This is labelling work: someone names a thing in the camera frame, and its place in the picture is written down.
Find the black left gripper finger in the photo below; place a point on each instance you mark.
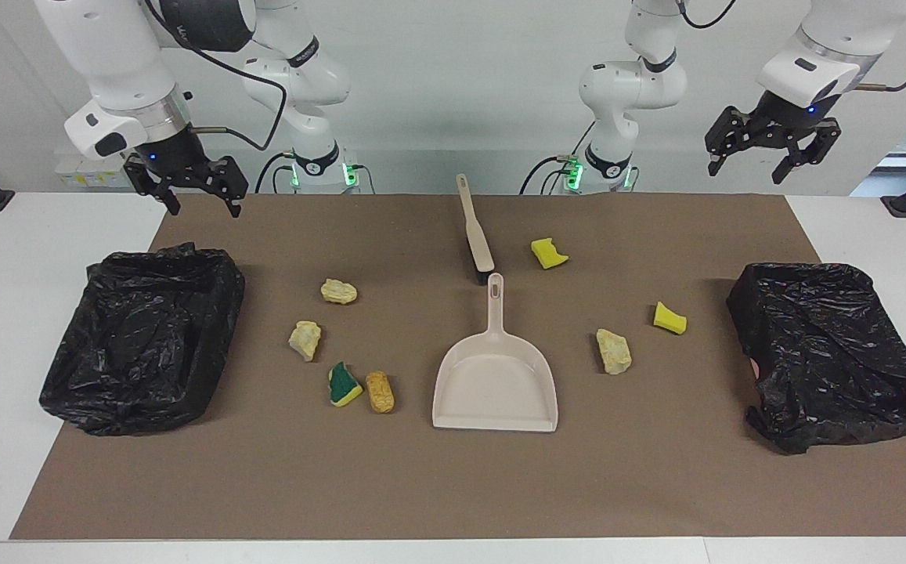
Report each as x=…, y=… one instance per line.
x=817, y=145
x=727, y=133

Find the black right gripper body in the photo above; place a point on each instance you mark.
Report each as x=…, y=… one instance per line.
x=171, y=160

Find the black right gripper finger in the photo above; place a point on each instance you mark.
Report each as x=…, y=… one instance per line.
x=229, y=180
x=139, y=178

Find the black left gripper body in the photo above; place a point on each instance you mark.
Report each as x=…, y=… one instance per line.
x=789, y=121

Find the pale ragged bread chunk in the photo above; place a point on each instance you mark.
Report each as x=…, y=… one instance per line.
x=305, y=339

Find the small yellow sponge wedge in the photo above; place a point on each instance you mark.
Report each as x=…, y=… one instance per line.
x=669, y=319

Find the large notched yellow sponge piece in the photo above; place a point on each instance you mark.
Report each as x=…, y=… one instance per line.
x=550, y=252

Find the green and yellow sponge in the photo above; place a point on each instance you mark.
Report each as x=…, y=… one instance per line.
x=343, y=385

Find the pale layered bread chunk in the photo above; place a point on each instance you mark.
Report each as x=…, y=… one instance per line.
x=614, y=351

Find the beige hand brush black bristles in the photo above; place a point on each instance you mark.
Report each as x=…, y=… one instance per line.
x=478, y=243

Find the golden brown bread roll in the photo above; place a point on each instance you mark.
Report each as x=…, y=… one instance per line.
x=380, y=392

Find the beige plastic dustpan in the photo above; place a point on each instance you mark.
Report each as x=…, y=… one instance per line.
x=496, y=384

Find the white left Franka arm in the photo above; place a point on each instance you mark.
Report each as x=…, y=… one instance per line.
x=633, y=82

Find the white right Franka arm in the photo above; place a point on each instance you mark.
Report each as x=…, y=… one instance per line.
x=108, y=47

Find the black bag-lined open bin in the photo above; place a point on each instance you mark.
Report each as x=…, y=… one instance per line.
x=139, y=345

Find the black bagged bin pink spot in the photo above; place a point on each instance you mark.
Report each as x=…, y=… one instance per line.
x=821, y=352

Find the brown table mat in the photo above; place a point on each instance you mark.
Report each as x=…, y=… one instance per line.
x=499, y=486

